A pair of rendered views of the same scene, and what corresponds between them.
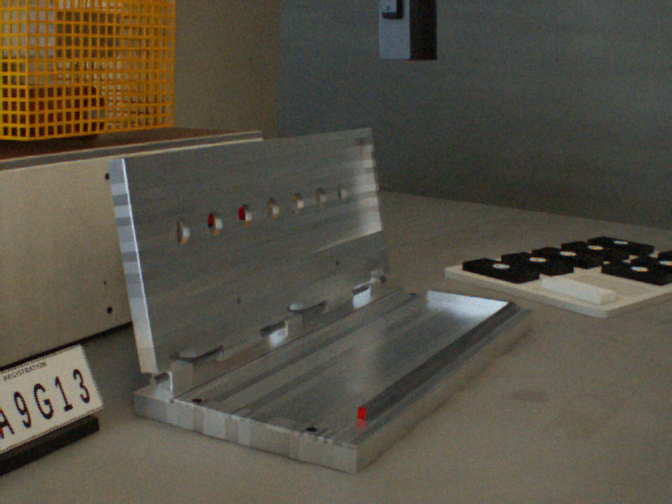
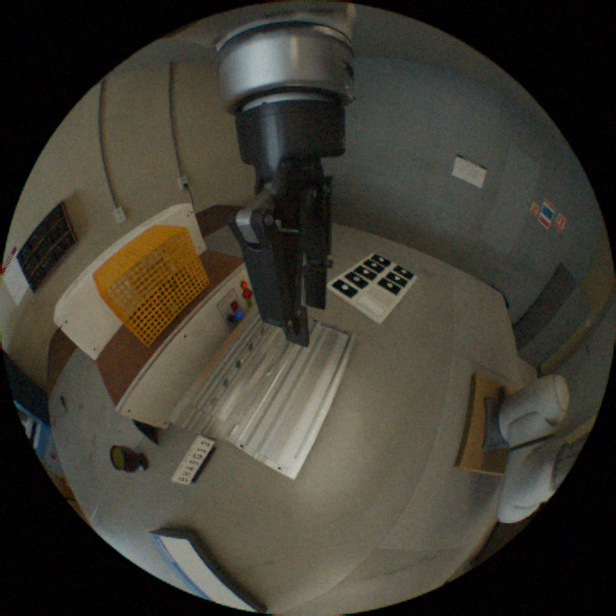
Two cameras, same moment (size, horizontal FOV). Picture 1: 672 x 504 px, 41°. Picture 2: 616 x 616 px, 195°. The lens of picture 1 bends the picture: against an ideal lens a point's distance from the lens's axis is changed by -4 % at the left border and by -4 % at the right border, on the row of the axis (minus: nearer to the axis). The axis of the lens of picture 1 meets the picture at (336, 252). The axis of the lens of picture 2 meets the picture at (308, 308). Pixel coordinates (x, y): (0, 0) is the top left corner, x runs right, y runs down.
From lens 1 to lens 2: 0.74 m
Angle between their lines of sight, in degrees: 37
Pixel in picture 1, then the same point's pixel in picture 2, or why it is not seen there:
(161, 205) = (199, 414)
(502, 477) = (340, 474)
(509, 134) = (340, 185)
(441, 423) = (322, 436)
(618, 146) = (370, 191)
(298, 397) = (274, 438)
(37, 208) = (164, 370)
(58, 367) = (196, 446)
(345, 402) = (290, 441)
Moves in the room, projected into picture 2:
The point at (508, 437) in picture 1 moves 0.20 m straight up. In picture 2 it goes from (344, 445) to (368, 447)
